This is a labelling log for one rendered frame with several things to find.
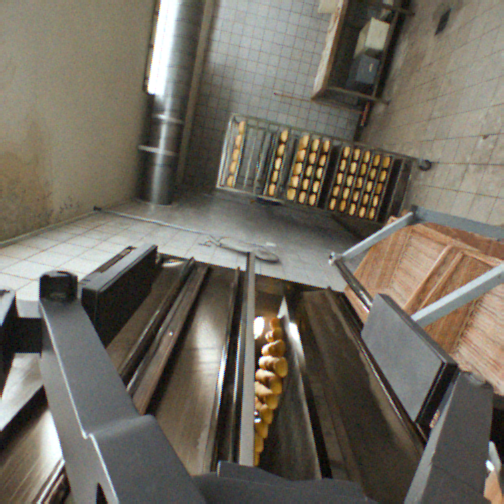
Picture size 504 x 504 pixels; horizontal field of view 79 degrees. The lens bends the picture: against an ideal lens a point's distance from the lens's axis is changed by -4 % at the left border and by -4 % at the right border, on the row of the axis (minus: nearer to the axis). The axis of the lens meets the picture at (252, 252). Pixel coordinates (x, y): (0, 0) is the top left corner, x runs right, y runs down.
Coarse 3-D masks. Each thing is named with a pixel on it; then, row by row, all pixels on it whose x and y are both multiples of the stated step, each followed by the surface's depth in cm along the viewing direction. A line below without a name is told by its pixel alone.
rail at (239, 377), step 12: (240, 324) 97; (240, 336) 90; (240, 348) 84; (240, 360) 79; (240, 372) 74; (240, 384) 70; (240, 396) 67; (240, 408) 64; (240, 420) 61; (240, 432) 58; (228, 456) 53
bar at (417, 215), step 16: (416, 208) 102; (400, 224) 105; (416, 224) 106; (448, 224) 104; (464, 224) 104; (480, 224) 103; (368, 240) 107; (336, 256) 107; (352, 256) 108; (496, 272) 59; (352, 288) 84; (464, 288) 61; (480, 288) 60; (368, 304) 73; (432, 304) 63; (448, 304) 61; (464, 304) 61; (416, 320) 62; (432, 320) 62
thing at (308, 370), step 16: (288, 288) 173; (288, 304) 160; (304, 336) 127; (304, 352) 116; (304, 368) 109; (304, 384) 105; (320, 384) 100; (320, 400) 92; (320, 416) 86; (320, 432) 82; (320, 448) 79; (336, 448) 77; (320, 464) 77; (336, 464) 72
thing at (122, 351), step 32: (192, 256) 174; (160, 288) 138; (160, 320) 111; (128, 352) 91; (32, 416) 69; (0, 448) 61; (32, 448) 60; (0, 480) 54; (32, 480) 53; (64, 480) 53
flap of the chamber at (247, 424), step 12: (252, 252) 171; (252, 264) 152; (252, 276) 136; (252, 288) 124; (252, 300) 113; (252, 312) 104; (252, 324) 97; (252, 336) 90; (252, 348) 84; (252, 360) 79; (252, 372) 75; (252, 384) 71; (252, 396) 67; (252, 408) 64; (252, 420) 61; (252, 432) 58; (240, 444) 55; (252, 444) 55; (240, 456) 53; (252, 456) 53
